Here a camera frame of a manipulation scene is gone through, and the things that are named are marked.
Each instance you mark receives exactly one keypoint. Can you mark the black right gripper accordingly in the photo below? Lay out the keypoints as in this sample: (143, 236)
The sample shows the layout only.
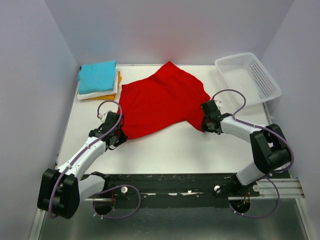
(206, 129)

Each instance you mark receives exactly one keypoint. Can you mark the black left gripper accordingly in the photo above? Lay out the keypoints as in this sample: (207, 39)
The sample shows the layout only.
(122, 139)

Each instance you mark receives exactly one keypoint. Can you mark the red t shirt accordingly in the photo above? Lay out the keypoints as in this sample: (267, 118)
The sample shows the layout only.
(169, 96)

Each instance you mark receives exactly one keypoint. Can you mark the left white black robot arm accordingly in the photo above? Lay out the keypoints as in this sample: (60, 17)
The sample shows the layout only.
(74, 169)

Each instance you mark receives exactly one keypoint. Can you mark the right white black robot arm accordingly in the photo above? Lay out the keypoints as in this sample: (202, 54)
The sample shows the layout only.
(269, 147)

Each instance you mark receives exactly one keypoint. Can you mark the folded orange t shirt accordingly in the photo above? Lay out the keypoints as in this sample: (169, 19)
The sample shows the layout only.
(111, 95)

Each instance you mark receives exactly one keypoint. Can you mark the folded white t shirt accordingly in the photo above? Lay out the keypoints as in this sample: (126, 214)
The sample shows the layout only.
(82, 97)

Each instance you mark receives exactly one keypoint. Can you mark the white perforated plastic basket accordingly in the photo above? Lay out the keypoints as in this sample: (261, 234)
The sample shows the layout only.
(245, 73)

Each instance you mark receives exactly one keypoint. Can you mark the folded light blue t shirt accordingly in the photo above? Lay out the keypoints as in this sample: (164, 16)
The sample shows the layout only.
(97, 77)

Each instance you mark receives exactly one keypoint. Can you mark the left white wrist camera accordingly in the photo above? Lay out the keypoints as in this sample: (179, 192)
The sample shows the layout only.
(102, 116)

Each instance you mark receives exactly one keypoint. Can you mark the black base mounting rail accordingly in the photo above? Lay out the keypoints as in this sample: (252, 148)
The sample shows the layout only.
(189, 181)

